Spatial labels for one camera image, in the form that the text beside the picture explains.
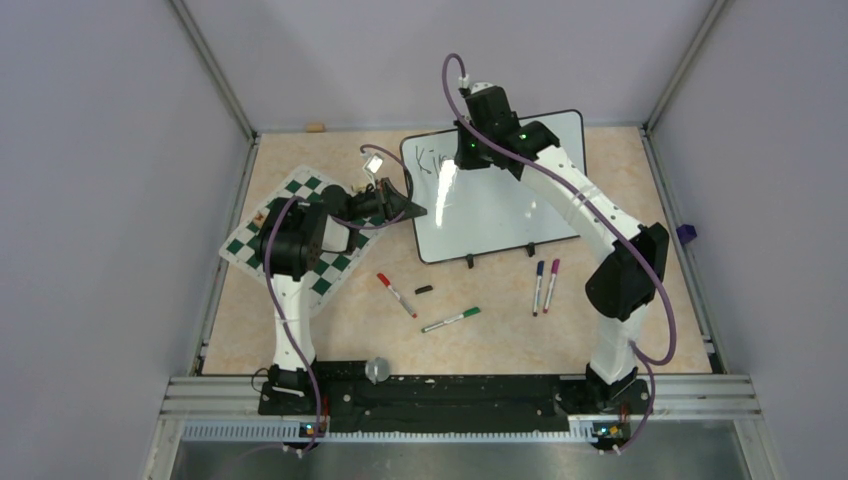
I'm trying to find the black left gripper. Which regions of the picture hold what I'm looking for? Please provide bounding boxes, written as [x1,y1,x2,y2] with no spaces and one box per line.
[345,177,427,225]

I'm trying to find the white whiteboard black frame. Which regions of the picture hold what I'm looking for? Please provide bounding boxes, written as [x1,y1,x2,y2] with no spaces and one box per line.
[400,130,577,264]

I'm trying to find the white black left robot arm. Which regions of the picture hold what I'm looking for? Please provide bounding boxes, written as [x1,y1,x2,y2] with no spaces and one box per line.
[255,178,427,414]

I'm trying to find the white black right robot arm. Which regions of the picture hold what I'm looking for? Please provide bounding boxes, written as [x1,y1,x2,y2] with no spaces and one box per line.
[455,77,671,412]

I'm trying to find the red capped marker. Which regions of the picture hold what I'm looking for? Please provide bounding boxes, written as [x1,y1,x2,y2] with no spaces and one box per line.
[377,273,417,318]

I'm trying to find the green white chess mat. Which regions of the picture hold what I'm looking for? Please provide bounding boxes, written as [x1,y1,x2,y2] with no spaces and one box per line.
[219,165,385,315]

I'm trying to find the green capped marker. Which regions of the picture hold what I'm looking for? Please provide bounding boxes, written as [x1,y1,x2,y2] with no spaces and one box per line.
[420,307,481,334]

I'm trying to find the small wooden block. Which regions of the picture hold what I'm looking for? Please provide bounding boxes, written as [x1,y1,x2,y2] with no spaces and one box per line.
[304,122,326,133]

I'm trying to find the blue capped marker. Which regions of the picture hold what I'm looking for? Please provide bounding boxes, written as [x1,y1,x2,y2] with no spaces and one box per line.
[532,260,545,317]

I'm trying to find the pink capped marker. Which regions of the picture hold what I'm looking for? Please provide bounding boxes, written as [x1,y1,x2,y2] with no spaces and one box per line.
[543,258,561,314]

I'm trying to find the purple block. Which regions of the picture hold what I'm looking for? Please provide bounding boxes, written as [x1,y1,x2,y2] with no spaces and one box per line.
[676,224,698,246]

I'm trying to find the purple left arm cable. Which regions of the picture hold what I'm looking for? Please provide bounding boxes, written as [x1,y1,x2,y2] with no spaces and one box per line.
[263,144,416,458]

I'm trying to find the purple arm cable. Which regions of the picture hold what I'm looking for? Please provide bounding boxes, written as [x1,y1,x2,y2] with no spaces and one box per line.
[441,52,678,455]
[263,144,416,458]

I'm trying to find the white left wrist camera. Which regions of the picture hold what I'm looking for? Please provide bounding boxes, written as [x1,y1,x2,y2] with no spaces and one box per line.
[362,152,384,175]

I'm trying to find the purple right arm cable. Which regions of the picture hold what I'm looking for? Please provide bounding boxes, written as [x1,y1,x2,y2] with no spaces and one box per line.
[441,52,678,455]

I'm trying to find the aluminium frame rail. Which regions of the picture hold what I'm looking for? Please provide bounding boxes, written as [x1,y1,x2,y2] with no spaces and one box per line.
[145,362,782,479]

